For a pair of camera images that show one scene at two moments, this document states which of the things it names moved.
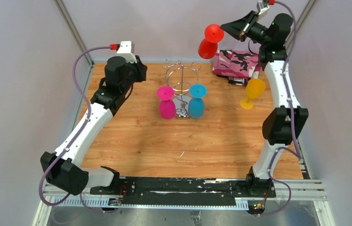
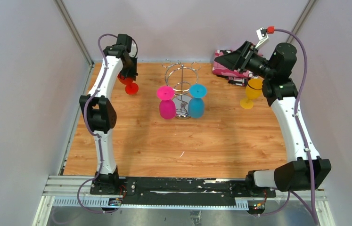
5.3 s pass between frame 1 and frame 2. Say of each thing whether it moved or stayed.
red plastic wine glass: moved
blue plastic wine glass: stayed
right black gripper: moved
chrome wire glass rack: stayed
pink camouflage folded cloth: stayed
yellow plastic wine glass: stayed
